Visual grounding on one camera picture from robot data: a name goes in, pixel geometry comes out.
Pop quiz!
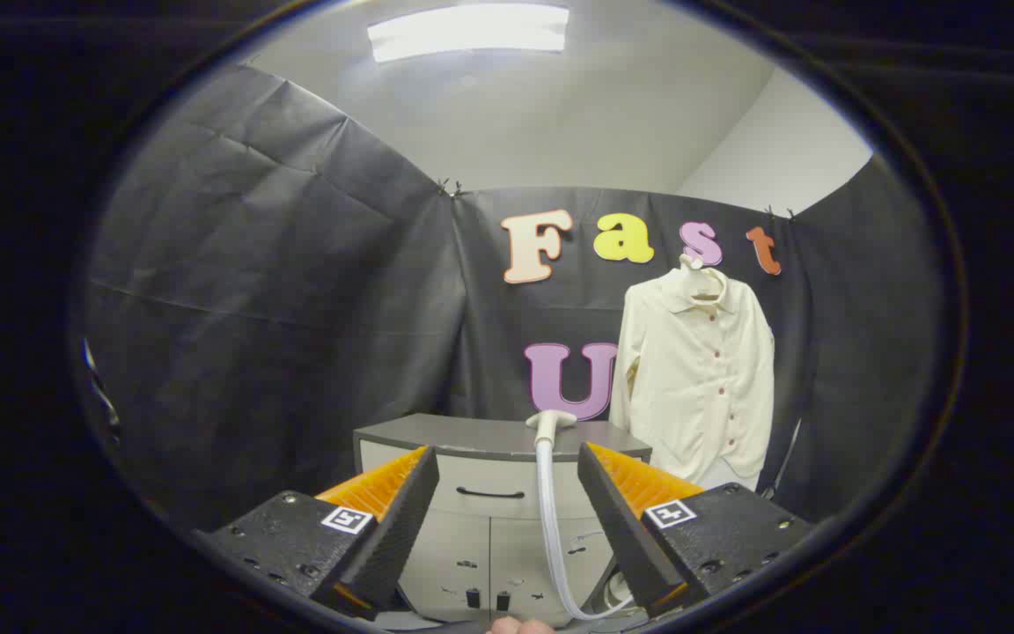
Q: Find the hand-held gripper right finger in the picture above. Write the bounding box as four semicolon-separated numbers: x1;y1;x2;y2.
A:
577;442;816;617

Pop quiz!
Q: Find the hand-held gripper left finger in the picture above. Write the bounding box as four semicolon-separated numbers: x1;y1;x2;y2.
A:
195;445;440;622

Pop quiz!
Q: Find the cream button shirt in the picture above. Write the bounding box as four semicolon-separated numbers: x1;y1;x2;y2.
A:
608;264;776;483

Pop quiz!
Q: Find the white hanging cloth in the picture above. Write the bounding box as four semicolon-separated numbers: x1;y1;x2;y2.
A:
696;453;769;491

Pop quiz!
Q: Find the grey and white cabinet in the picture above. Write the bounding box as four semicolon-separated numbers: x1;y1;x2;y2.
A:
353;412;653;626

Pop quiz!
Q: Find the white plastic hanger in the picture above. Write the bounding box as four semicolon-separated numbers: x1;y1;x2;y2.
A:
679;254;728;300

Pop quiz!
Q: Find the black backdrop cloth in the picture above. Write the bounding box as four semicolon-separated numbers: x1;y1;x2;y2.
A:
80;62;948;538

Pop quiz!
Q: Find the ceiling light panel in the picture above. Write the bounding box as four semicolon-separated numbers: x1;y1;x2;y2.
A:
366;3;571;64

